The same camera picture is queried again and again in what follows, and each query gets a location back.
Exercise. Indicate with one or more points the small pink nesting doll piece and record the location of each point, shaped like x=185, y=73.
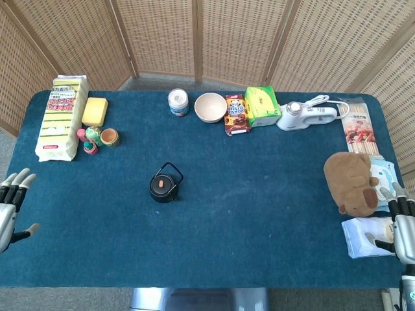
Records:
x=81, y=134

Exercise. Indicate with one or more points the white tissue pack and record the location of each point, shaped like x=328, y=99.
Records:
x=356, y=238

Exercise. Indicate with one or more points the single yellow sponge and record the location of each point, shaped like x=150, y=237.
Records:
x=94, y=111

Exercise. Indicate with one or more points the white handheld steamer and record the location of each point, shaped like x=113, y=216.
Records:
x=298, y=118

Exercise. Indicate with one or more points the small green pink nesting doll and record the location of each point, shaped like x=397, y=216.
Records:
x=90, y=148

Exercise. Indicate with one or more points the light blue wipes pack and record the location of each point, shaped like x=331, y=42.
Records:
x=384, y=170

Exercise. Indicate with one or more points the beige bowl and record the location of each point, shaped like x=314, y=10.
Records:
x=210, y=107

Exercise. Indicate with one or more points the black teapot lid orange knob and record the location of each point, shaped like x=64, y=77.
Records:
x=165, y=188

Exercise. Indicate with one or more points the woven rattan folding screen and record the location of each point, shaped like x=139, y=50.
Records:
x=236, y=39

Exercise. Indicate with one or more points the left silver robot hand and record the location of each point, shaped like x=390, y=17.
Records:
x=6, y=214

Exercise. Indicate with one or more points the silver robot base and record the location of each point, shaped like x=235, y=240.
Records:
x=197, y=299

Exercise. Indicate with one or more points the blue carpet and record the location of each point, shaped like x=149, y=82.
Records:
x=227, y=210

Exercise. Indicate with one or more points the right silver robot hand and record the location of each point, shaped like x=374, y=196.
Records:
x=407, y=236

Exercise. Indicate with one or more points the brown Hello Panda snack box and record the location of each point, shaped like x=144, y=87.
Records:
x=237, y=115

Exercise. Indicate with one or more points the white plastic jar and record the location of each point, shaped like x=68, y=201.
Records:
x=178, y=103

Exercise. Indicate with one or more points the green nesting doll half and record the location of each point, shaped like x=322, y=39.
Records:
x=94, y=135

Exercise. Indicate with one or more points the long yellow sponge pack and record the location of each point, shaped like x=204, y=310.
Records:
x=60, y=123

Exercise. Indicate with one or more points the brown plush toy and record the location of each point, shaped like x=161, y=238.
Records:
x=348, y=181

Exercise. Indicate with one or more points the disposable chopsticks pack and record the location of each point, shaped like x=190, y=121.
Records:
x=359, y=129

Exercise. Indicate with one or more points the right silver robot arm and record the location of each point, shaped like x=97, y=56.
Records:
x=409, y=288

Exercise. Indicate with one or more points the green tissue pack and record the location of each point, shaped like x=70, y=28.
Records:
x=262, y=105

